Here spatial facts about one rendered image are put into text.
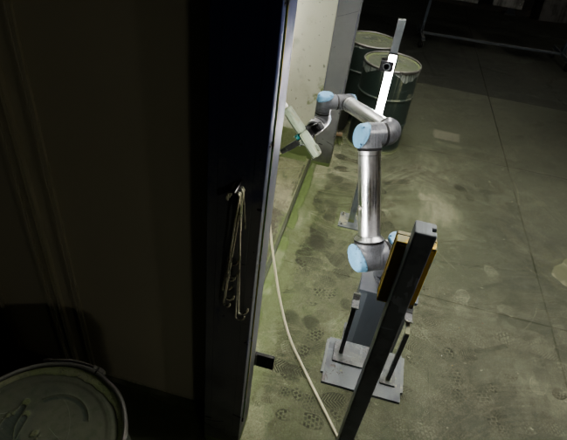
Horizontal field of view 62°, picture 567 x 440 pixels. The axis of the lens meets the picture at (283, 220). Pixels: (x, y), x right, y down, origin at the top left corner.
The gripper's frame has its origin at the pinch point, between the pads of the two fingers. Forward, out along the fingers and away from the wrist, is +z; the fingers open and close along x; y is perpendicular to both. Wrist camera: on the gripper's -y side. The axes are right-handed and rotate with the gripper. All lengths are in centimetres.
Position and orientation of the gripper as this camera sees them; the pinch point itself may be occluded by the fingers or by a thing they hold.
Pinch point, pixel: (300, 140)
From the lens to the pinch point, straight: 260.4
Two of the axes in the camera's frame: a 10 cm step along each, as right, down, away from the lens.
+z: -4.6, 5.0, -7.4
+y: -7.1, 2.9, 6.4
